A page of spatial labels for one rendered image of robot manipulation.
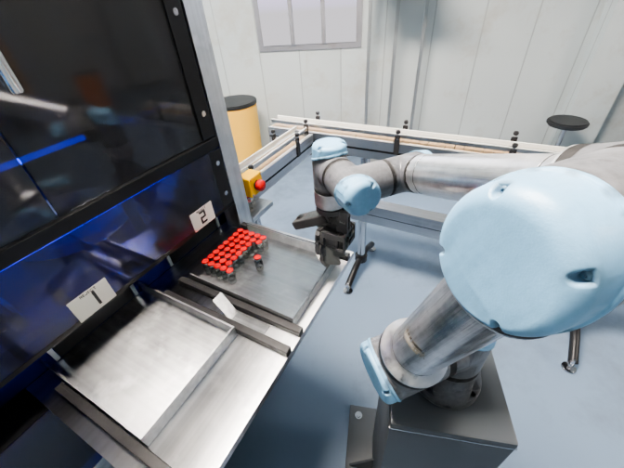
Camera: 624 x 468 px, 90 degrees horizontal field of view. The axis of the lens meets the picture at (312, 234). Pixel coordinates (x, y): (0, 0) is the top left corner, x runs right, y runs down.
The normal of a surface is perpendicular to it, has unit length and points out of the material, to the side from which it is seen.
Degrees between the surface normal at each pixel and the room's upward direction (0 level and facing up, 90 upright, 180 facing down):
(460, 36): 90
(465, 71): 90
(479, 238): 83
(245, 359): 0
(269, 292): 0
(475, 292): 80
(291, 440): 0
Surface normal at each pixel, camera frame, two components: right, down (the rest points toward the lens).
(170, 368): -0.07, -0.78
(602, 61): -0.18, 0.62
